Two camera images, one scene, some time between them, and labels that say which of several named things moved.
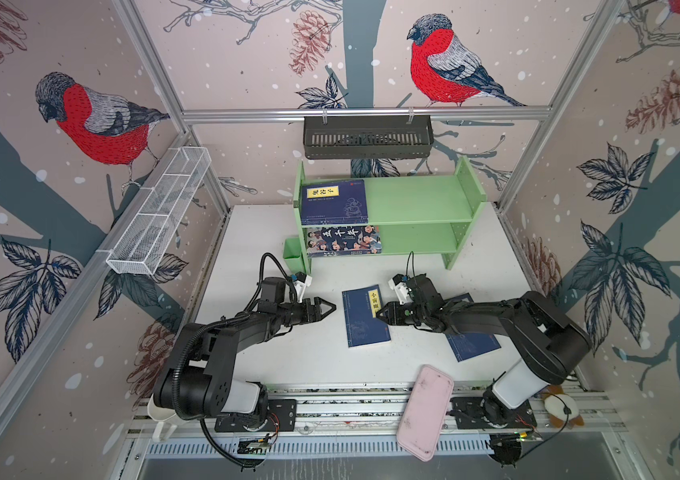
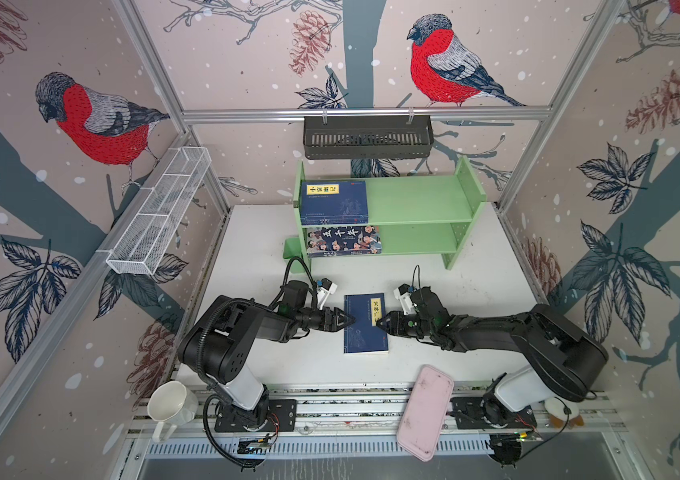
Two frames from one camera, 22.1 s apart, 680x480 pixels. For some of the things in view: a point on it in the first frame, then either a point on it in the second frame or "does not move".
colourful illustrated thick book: [331, 241] does not move
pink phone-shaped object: [423, 424] does not move
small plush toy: [561, 407] does not move
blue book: [362, 325] to [333, 203]
